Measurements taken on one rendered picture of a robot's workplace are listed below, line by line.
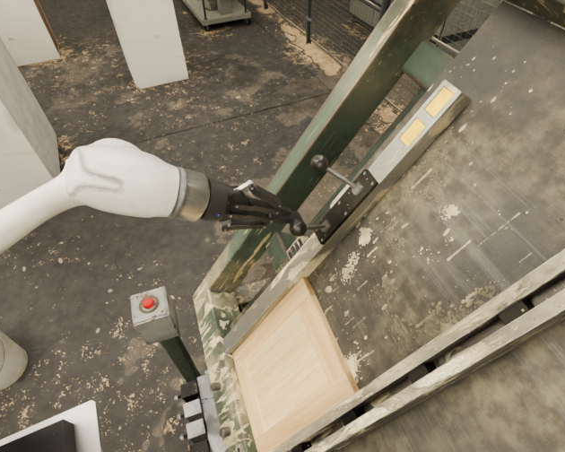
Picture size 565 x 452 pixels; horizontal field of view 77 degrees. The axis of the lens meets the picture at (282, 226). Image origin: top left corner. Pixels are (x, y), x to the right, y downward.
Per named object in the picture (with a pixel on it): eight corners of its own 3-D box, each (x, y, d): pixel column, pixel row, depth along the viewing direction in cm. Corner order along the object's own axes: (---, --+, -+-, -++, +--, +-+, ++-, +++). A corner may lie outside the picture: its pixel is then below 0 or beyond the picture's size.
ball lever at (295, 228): (319, 225, 86) (282, 228, 76) (329, 214, 84) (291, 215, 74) (328, 237, 84) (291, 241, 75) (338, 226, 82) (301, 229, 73)
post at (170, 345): (192, 382, 192) (153, 322, 135) (203, 378, 194) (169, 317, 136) (194, 394, 189) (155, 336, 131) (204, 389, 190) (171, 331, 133)
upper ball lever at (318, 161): (356, 193, 80) (307, 162, 77) (367, 180, 78) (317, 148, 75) (357, 202, 77) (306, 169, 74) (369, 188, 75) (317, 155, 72)
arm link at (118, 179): (187, 167, 56) (164, 154, 67) (77, 137, 47) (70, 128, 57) (170, 230, 58) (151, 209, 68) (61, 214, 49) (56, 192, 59)
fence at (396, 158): (233, 339, 118) (222, 339, 115) (455, 87, 68) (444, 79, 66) (237, 352, 114) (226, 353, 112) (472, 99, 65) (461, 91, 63)
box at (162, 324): (144, 317, 136) (129, 294, 123) (176, 308, 139) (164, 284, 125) (148, 346, 129) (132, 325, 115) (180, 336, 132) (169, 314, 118)
